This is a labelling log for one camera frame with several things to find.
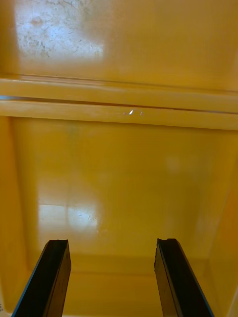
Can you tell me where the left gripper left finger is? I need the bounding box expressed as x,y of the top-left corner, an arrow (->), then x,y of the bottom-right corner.
11,239 -> 72,317

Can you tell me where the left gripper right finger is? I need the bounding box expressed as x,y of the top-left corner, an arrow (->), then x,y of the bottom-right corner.
154,238 -> 215,317

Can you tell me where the yellow-orange plastic bin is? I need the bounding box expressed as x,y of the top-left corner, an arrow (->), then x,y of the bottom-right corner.
0,0 -> 238,113
0,99 -> 238,317

